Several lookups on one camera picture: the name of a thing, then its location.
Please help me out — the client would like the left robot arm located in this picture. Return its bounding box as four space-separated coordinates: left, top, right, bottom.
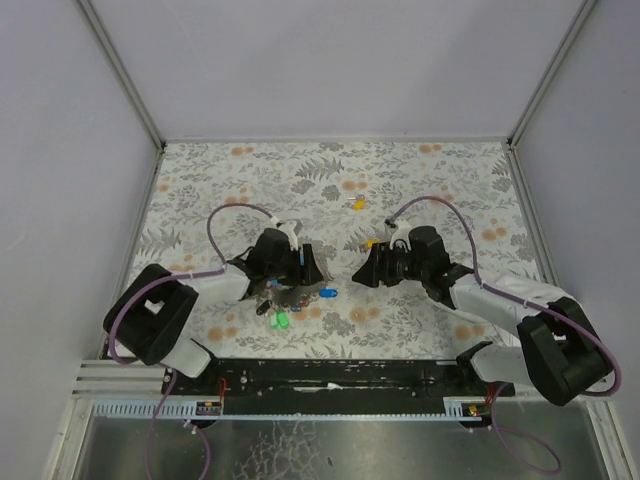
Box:
103 228 324 378

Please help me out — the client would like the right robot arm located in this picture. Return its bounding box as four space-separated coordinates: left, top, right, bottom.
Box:
352 226 614 406

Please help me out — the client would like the blue key tag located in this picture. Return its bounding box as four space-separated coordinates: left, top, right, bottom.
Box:
319 288 338 298

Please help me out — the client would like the black key fob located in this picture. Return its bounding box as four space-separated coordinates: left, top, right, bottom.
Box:
256 300 272 316

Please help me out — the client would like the green key tag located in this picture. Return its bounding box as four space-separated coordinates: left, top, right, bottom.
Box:
269 312 290 329

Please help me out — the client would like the floral table mat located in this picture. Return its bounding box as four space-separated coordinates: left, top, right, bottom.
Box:
131 141 539 359

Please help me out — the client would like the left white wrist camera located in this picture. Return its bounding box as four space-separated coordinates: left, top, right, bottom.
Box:
271 216 302 251

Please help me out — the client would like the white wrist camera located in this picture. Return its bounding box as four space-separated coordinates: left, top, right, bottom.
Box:
385 217 412 252
271 216 302 251

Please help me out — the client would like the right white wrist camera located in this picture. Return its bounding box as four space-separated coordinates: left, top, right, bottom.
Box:
385 217 412 252

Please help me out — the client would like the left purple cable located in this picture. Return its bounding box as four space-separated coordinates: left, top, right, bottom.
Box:
107 202 281 480

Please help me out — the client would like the purple cable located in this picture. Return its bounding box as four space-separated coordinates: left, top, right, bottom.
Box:
384 194 624 474
107 202 281 480

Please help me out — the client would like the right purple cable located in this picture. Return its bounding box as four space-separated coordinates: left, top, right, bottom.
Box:
384 194 624 474

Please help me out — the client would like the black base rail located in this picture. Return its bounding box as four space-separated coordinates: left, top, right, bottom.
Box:
168 358 495 417

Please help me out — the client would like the white slotted cable duct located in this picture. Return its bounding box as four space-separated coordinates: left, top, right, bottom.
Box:
94 399 222 419

